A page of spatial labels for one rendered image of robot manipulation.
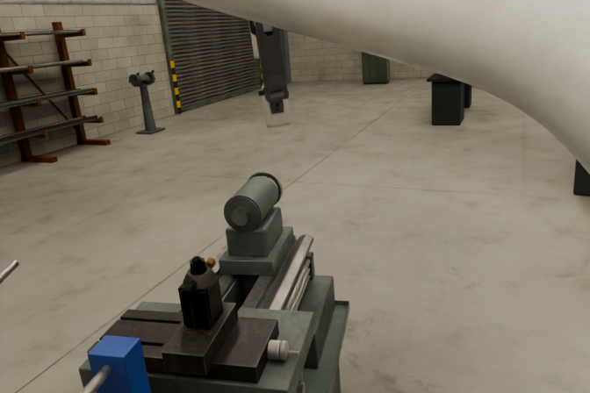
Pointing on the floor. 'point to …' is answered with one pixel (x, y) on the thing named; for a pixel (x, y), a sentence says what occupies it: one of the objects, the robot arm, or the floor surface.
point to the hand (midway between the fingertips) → (269, 82)
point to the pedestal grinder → (146, 101)
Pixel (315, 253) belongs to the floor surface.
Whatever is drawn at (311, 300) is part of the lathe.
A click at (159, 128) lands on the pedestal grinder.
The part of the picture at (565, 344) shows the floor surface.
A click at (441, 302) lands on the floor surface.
